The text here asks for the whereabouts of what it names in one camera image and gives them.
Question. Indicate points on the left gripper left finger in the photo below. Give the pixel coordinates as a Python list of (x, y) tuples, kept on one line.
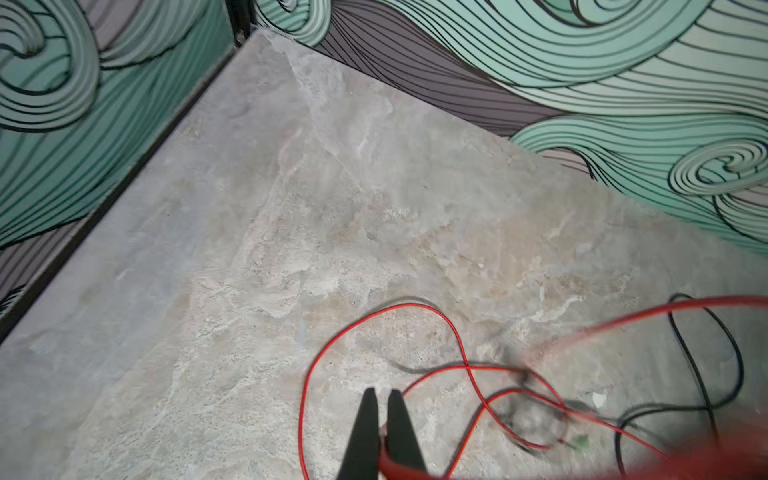
[(360, 461)]

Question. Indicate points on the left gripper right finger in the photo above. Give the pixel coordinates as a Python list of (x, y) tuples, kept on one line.
[(402, 458)]

